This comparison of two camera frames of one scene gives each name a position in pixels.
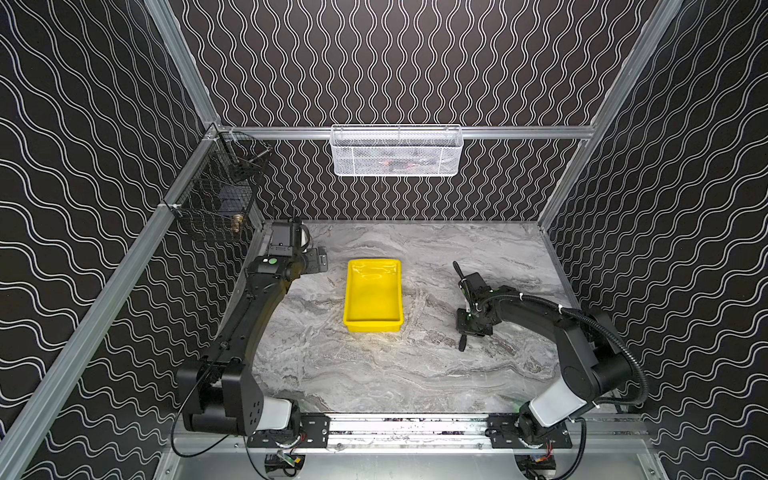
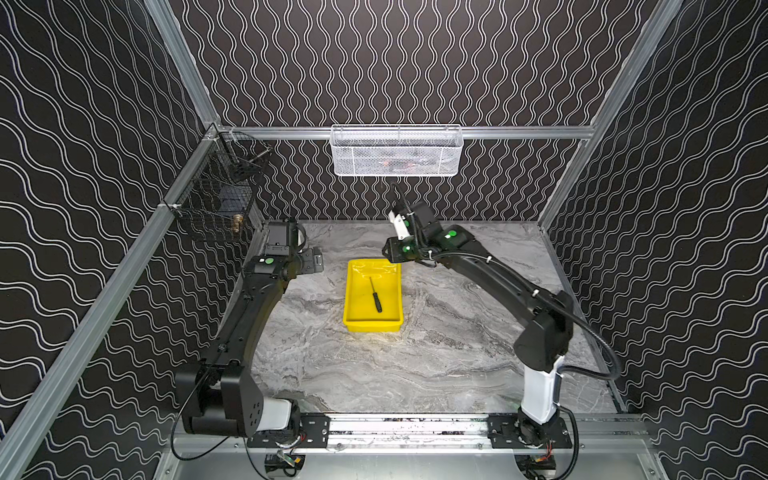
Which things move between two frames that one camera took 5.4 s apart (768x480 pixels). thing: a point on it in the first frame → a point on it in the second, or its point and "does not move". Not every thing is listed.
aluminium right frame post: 659,22 does not move
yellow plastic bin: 374,295 does not move
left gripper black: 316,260 does not move
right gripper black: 462,329 → 392,250
